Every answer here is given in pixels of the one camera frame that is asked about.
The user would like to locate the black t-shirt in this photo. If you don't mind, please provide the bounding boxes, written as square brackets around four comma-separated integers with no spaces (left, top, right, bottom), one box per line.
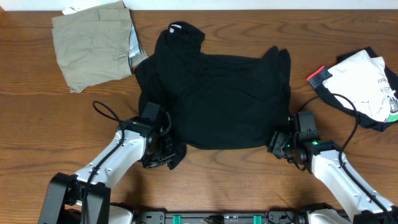
[134,21,291,169]

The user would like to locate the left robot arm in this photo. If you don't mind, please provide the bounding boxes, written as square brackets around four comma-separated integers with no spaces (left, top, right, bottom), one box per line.
[39,118,175,223]

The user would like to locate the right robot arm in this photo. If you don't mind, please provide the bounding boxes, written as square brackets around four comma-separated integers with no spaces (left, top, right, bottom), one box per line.
[267,111,397,223]

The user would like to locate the black white printed garment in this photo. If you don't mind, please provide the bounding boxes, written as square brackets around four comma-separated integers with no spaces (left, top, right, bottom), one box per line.
[306,47,397,132]

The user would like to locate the folded khaki shorts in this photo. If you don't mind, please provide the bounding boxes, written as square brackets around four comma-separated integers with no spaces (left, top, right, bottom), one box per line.
[52,1,148,93]

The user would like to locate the right black cable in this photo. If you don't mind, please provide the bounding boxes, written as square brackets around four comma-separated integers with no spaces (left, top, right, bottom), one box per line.
[297,93,398,223]

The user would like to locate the black cable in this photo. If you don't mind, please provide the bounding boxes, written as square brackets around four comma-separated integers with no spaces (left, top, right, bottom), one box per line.
[297,93,398,223]
[80,100,172,224]

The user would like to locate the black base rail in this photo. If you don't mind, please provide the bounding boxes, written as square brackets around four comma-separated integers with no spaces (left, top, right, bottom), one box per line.
[108,203,352,224]

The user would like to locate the left black cable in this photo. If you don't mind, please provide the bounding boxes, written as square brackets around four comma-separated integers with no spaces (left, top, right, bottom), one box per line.
[80,100,172,224]

